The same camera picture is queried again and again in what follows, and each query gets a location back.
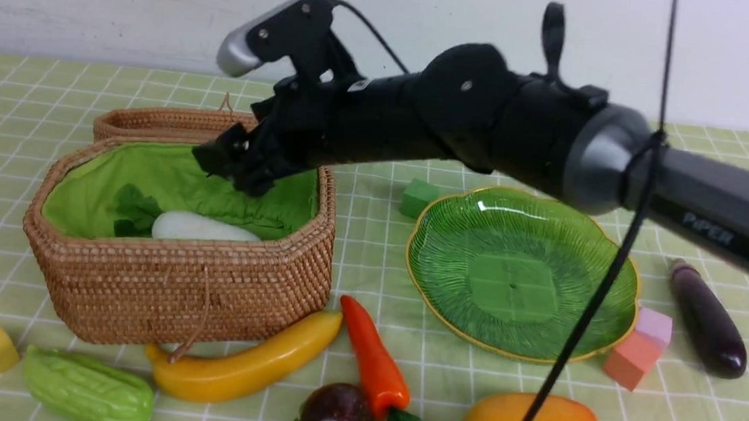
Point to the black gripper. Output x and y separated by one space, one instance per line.
305 125

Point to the white radish with leaves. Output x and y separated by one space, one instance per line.
139 215

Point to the yellow banana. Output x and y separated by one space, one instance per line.
220 379

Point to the green bitter gourd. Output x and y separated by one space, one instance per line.
78 387

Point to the dark purple passion fruit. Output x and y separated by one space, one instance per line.
336 417

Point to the orange carrot with leaves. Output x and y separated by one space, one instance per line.
381 378

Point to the dark purple eggplant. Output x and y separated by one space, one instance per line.
716 340

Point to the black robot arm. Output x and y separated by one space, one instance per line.
467 106

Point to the woven wicker basket lid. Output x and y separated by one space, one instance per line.
178 123

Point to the woven wicker basket green lining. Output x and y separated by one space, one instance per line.
134 290

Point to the green foam cube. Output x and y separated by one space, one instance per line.
417 196

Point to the green glass leaf plate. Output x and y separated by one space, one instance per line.
506 270

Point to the salmon orange foam cube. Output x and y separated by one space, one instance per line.
632 360

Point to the pink foam cube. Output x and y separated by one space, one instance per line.
655 326

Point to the green checkered tablecloth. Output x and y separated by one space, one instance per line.
47 107

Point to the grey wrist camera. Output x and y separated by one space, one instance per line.
290 28

